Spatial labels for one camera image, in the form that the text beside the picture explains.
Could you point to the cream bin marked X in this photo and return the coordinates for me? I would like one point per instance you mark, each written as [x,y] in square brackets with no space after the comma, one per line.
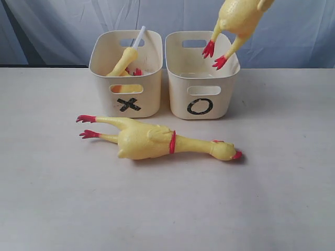
[107,52]

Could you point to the whole rubber chicken lying flat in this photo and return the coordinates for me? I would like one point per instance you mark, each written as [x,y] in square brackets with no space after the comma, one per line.
[138,140]

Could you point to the headless rubber chicken body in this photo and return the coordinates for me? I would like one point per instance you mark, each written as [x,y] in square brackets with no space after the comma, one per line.
[131,88]

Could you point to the blue grey backdrop curtain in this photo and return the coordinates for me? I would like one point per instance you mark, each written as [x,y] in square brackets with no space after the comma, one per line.
[292,34]

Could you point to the whole rubber chicken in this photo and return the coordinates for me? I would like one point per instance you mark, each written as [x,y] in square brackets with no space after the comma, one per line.
[138,140]
[239,17]

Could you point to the broken chicken head neck piece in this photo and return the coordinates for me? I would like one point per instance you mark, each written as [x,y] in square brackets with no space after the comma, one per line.
[129,55]

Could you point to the cream bin marked O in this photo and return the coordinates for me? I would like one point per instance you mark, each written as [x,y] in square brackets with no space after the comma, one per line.
[197,90]

